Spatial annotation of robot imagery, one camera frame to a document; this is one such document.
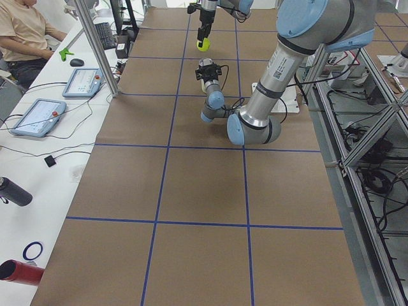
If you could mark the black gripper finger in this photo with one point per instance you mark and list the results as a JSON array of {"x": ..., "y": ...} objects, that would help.
[{"x": 203, "y": 32}]

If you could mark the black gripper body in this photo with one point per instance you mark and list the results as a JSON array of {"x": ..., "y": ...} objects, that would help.
[
  {"x": 204, "y": 19},
  {"x": 208, "y": 76}
]

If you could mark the yellow tennis ball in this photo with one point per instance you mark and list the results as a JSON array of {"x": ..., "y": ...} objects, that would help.
[{"x": 204, "y": 45}]

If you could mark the clear tennis ball can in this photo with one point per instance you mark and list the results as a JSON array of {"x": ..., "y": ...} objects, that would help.
[{"x": 203, "y": 67}]

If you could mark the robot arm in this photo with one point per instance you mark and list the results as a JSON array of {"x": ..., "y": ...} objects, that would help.
[
  {"x": 302, "y": 26},
  {"x": 240, "y": 10}
]

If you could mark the black power adapter box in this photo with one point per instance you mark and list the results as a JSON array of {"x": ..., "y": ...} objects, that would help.
[{"x": 122, "y": 46}]

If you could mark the black keyboard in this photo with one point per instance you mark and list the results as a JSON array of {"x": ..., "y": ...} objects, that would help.
[{"x": 105, "y": 35}]

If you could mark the far blue teach pendant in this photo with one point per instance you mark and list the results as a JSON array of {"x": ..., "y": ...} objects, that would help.
[{"x": 83, "y": 83}]

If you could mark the blue teach pendant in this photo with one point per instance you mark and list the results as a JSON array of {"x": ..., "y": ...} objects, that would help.
[
  {"x": 40, "y": 118},
  {"x": 83, "y": 83}
]

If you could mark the black computer mouse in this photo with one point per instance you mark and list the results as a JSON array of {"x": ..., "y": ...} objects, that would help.
[{"x": 76, "y": 62}]

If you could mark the green plastic clip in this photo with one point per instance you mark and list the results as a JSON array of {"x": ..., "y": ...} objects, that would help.
[{"x": 64, "y": 53}]

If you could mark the near blue teach pendant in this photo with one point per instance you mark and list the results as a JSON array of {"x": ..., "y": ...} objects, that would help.
[{"x": 40, "y": 118}]

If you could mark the person in beige shirt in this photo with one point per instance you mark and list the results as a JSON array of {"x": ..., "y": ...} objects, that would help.
[{"x": 23, "y": 40}]

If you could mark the small black square puck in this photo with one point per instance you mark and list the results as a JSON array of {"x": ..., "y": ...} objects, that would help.
[{"x": 50, "y": 161}]

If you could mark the black water bottle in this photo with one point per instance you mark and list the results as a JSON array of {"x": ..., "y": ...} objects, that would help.
[{"x": 11, "y": 192}]

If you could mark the red cylinder tube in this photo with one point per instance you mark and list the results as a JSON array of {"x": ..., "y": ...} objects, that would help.
[{"x": 21, "y": 273}]

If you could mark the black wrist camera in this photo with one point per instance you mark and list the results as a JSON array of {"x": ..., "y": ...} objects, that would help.
[{"x": 192, "y": 7}]

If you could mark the aluminium frame post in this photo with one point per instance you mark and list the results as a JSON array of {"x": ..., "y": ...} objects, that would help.
[{"x": 96, "y": 46}]

